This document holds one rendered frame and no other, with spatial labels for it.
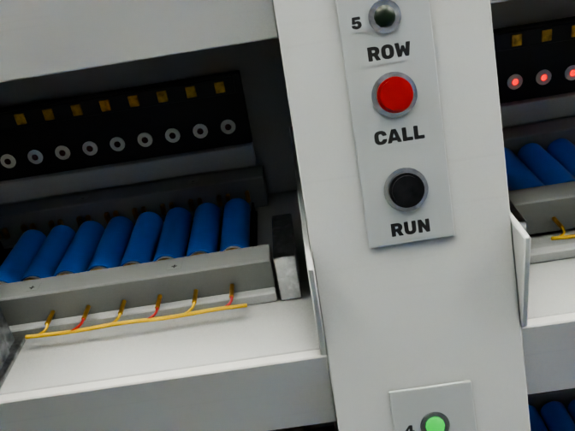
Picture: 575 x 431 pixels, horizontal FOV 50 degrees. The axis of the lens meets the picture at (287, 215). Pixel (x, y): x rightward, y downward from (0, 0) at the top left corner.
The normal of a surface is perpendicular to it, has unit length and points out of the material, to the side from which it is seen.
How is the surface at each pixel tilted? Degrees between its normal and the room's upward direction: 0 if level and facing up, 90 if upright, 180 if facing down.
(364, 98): 90
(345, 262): 90
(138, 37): 108
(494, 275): 90
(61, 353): 18
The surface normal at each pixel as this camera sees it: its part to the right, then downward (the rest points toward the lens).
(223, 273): 0.04, 0.47
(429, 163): 0.00, 0.18
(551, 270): -0.14, -0.87
